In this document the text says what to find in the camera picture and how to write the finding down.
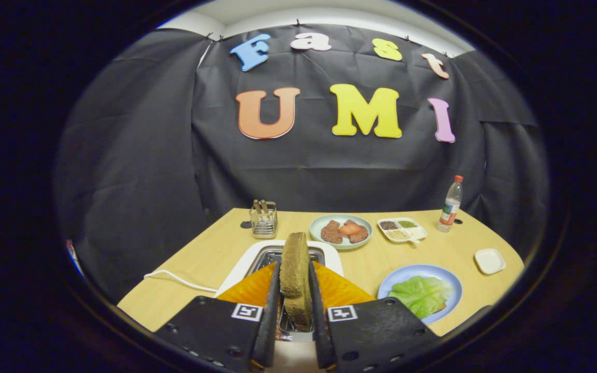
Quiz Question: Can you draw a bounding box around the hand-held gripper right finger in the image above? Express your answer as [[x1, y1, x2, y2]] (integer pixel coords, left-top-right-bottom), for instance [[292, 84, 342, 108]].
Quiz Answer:
[[307, 261, 442, 371]]

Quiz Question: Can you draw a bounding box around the light blue plate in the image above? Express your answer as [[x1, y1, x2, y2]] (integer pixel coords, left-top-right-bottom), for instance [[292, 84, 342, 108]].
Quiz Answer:
[[377, 264, 463, 325]]

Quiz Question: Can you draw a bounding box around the white toaster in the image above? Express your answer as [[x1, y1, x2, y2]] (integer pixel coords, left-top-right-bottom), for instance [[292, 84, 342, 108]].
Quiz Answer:
[[215, 239, 345, 373]]

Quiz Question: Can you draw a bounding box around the blue and red object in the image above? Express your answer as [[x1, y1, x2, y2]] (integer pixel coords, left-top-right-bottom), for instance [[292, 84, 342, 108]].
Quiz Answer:
[[65, 239, 84, 278]]

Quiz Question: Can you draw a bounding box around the white toaster cable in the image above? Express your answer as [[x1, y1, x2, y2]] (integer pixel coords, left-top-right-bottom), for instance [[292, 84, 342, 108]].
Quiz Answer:
[[144, 269, 219, 294]]

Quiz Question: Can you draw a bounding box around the white divided condiment dish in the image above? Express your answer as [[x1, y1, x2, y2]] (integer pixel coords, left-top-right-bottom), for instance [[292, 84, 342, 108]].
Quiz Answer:
[[377, 217, 428, 245]]

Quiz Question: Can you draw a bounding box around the small white dish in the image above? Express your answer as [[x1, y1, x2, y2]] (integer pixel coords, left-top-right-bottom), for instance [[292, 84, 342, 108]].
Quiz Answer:
[[474, 248, 507, 275]]

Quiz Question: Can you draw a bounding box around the brown meat piece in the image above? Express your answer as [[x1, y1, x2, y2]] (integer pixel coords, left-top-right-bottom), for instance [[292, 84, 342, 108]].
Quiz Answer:
[[348, 220, 369, 244], [321, 220, 344, 245]]

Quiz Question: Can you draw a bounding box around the clear water bottle red cap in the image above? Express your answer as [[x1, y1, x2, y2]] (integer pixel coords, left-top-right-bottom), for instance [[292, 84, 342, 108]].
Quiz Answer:
[[436, 175, 464, 233]]

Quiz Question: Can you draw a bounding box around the brown toast slice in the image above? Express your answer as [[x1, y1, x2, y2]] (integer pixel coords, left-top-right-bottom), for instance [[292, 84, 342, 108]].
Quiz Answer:
[[279, 232, 314, 332]]

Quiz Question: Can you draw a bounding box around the black backdrop cloth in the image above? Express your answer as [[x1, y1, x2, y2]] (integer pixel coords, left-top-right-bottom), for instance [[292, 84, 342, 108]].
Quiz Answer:
[[55, 23, 550, 306]]

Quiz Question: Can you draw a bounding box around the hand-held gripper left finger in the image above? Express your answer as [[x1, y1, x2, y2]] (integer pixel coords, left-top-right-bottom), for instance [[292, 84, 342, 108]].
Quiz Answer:
[[154, 261, 282, 372]]

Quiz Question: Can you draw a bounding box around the green lettuce leaf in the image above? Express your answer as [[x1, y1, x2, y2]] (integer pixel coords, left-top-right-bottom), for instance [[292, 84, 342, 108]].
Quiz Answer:
[[388, 276, 454, 319]]

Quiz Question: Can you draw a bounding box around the clear utensil holder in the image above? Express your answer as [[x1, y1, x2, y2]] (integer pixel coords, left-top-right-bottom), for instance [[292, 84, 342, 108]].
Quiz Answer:
[[249, 201, 278, 239]]

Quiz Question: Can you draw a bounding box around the pale green plate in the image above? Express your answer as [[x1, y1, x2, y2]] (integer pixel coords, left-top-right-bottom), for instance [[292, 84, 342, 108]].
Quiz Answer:
[[309, 214, 374, 251]]

